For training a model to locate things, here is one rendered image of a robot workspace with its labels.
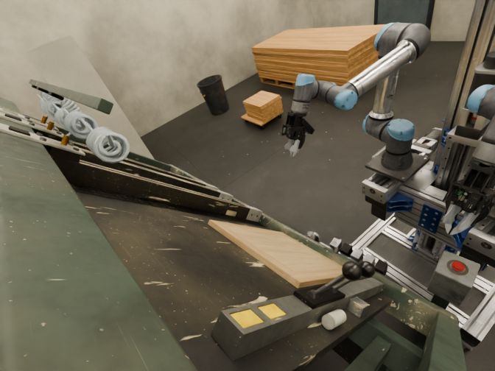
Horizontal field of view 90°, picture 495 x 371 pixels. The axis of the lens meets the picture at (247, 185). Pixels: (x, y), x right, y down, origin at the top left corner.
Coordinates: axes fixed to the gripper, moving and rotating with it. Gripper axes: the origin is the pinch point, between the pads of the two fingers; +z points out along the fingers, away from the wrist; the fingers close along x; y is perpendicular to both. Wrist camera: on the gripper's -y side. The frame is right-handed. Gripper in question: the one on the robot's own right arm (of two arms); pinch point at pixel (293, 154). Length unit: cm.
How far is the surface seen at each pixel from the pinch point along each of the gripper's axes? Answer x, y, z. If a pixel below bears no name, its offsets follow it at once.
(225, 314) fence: 61, 72, -3
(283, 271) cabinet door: 44, 41, 18
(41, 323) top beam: 66, 89, -20
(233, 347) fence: 65, 72, -2
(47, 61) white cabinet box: -347, 103, -13
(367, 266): 62, 34, 3
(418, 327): 71, -11, 46
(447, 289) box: 70, -31, 38
